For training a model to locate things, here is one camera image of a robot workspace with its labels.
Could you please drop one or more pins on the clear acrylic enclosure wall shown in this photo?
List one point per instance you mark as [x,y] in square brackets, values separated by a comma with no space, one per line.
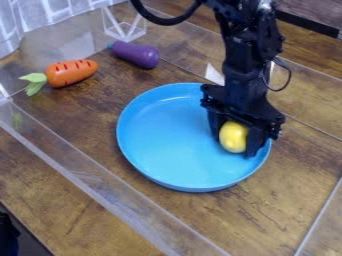
[78,195]

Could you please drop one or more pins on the white sheer curtain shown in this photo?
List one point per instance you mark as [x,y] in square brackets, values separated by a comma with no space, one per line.
[26,15]

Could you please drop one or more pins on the clear acrylic corner bracket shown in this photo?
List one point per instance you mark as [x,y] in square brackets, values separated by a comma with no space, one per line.
[123,23]

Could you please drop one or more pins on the blue round plastic tray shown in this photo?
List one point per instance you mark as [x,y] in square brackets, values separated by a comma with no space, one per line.
[165,138]

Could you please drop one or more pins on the orange toy carrot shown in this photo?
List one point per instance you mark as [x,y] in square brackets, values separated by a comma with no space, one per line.
[60,74]

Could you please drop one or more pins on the yellow toy lemon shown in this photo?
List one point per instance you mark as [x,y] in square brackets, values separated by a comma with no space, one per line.
[233,137]

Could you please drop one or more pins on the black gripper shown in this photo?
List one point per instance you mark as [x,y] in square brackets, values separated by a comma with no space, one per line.
[239,101]

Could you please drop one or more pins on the purple toy eggplant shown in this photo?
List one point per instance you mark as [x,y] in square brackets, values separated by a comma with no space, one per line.
[142,55]

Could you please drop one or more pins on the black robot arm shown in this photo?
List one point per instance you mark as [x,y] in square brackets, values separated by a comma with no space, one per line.
[253,43]

